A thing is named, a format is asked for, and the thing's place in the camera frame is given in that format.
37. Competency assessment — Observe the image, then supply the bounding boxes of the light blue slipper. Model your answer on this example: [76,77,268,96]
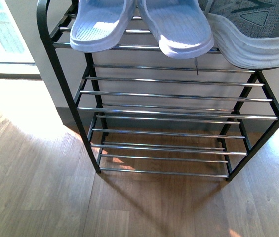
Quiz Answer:
[70,0,136,53]
[137,0,214,59]

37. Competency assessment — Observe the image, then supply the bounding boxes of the grey sneaker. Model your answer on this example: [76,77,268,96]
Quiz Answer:
[198,0,279,70]

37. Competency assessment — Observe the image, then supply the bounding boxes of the black metal shoe rack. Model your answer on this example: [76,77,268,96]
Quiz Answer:
[36,0,279,181]

